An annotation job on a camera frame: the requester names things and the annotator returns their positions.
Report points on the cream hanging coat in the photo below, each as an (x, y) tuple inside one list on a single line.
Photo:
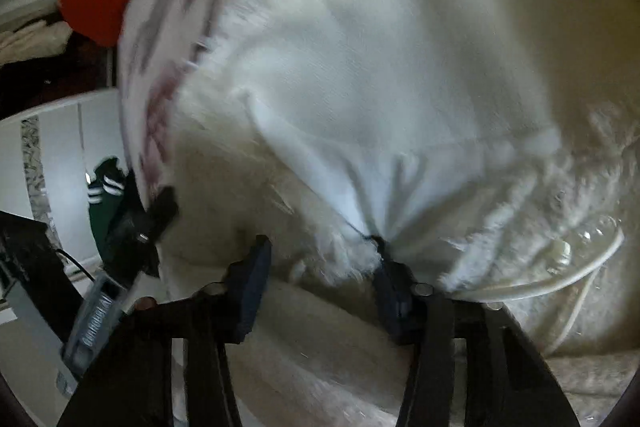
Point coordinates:
[(37, 40)]

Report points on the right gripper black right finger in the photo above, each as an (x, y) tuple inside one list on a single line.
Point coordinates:
[(392, 284)]

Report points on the white tweed jacket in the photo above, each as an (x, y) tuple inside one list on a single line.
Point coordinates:
[(493, 146)]

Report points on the green striped garment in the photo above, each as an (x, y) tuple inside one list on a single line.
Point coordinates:
[(107, 211)]

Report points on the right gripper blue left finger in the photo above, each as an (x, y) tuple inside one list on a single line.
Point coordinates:
[(251, 277)]

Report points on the white sliding wardrobe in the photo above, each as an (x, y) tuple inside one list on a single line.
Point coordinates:
[(48, 156)]

